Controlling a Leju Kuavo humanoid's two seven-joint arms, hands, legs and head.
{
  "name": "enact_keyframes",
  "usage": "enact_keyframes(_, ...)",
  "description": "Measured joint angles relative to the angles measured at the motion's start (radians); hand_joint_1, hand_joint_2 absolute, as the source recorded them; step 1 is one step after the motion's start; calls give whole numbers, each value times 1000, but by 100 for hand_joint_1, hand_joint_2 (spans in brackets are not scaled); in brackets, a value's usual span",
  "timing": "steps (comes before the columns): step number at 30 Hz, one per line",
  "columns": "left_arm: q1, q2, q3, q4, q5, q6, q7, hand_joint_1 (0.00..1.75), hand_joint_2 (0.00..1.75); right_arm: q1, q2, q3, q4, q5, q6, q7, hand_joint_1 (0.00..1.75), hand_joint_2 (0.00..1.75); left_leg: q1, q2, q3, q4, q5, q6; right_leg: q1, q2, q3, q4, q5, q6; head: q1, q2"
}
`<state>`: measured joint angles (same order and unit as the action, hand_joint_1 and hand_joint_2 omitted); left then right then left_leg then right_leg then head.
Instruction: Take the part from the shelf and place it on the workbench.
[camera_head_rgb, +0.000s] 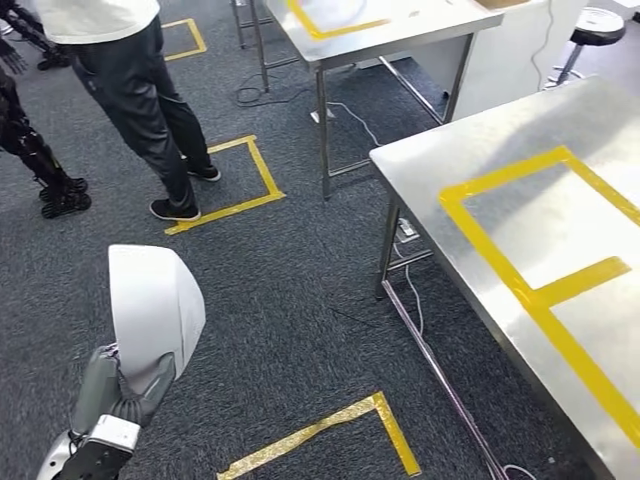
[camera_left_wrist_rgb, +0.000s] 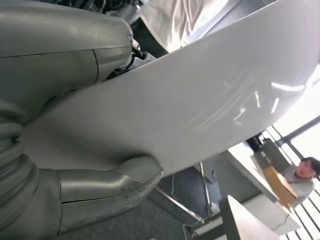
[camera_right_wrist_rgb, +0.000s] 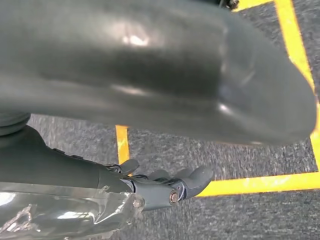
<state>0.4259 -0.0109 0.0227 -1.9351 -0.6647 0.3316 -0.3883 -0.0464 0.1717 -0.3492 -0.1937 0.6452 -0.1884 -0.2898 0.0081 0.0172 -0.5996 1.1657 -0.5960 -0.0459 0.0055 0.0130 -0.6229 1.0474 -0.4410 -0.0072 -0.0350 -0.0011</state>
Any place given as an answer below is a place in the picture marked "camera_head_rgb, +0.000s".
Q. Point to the black humanoid robot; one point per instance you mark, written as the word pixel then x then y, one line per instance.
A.
pixel 30 152

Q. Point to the white desk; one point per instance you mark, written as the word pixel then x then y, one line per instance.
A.
pixel 500 66

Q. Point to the black seat stool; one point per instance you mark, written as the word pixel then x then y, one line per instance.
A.
pixel 598 26

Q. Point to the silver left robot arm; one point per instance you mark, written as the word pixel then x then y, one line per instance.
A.
pixel 55 460

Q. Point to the steel workbench table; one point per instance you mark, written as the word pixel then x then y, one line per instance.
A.
pixel 500 166

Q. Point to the person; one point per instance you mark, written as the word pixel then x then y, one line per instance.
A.
pixel 130 93

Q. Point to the yellow workbench tape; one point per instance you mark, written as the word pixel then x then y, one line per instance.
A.
pixel 500 265

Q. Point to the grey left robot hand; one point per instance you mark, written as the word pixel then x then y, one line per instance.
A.
pixel 100 391

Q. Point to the white plastic cover part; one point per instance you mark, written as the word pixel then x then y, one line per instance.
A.
pixel 150 311

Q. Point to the white power strip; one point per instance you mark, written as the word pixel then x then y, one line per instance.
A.
pixel 407 230

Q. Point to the yellow floor tape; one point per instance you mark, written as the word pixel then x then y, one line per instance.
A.
pixel 265 169
pixel 199 41
pixel 395 430

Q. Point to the brown cardboard piece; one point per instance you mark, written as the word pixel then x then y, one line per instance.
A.
pixel 500 3

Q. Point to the yellow table tape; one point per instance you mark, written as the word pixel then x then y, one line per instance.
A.
pixel 330 31

